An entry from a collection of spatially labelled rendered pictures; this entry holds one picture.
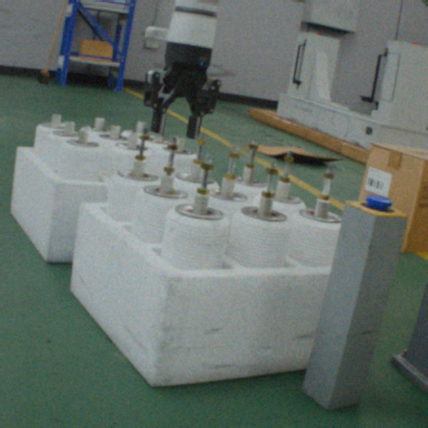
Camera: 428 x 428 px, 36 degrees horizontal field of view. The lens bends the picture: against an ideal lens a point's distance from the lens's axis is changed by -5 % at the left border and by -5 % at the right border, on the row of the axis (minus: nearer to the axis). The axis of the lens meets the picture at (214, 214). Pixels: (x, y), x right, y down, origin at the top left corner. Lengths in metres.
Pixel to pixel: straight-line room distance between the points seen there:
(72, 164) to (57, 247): 0.18
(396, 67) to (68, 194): 3.08
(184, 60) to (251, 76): 6.60
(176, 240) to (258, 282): 0.14
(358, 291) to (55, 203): 0.72
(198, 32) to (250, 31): 6.56
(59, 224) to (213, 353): 0.55
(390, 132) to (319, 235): 3.16
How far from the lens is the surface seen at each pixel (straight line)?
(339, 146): 4.46
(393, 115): 4.25
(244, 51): 7.61
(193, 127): 1.13
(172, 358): 1.01
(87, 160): 1.48
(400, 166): 2.15
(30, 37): 7.15
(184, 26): 1.07
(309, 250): 1.13
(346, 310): 1.00
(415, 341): 1.24
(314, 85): 5.44
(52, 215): 1.45
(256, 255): 1.06
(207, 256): 1.01
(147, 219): 1.10
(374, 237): 0.97
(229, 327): 1.04
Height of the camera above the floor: 0.49
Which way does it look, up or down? 13 degrees down
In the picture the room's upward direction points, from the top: 10 degrees clockwise
